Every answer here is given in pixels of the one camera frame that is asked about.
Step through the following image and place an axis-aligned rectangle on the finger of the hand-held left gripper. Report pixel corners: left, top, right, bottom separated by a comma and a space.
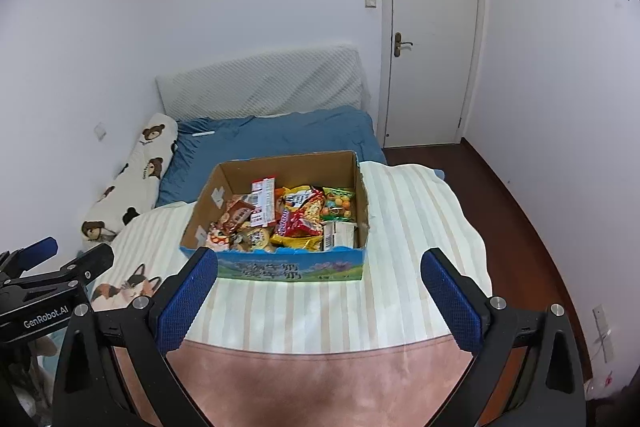
15, 243, 115, 296
0, 236, 59, 279

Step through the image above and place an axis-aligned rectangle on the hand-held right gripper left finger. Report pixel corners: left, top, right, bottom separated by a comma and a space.
51, 247, 219, 427

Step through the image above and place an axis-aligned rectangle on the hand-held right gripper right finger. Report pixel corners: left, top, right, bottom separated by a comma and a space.
421, 248, 587, 427

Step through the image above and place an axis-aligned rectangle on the cardboard box with blue print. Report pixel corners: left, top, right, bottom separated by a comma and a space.
180, 150, 371, 283

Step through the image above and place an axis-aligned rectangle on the orange brown snack packet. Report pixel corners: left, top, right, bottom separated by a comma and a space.
220, 197, 256, 228

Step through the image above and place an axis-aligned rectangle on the red white striped snack packet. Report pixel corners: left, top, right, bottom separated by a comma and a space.
250, 177, 279, 228

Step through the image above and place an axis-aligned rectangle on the small white carton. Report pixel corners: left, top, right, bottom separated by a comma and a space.
320, 221, 359, 252

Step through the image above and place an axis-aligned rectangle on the green candy packet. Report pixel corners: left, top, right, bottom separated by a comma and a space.
322, 187, 357, 223

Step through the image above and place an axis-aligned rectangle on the yellow snack packet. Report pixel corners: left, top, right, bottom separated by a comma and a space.
275, 185, 326, 210
272, 234, 323, 253

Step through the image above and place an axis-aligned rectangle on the striped cat print blanket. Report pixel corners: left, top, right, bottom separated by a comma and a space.
87, 161, 526, 427

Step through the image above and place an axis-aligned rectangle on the white bear print pillow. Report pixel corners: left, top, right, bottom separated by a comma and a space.
81, 112, 180, 251

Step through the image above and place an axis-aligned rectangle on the blue bedsheet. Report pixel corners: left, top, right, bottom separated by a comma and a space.
155, 105, 389, 208

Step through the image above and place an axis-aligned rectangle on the white quilted cushion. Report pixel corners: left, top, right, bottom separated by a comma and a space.
155, 45, 371, 120

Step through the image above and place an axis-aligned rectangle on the white door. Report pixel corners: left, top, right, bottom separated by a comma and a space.
378, 0, 486, 150

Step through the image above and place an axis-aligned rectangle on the white wall socket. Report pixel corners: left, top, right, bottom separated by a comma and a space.
592, 304, 616, 363

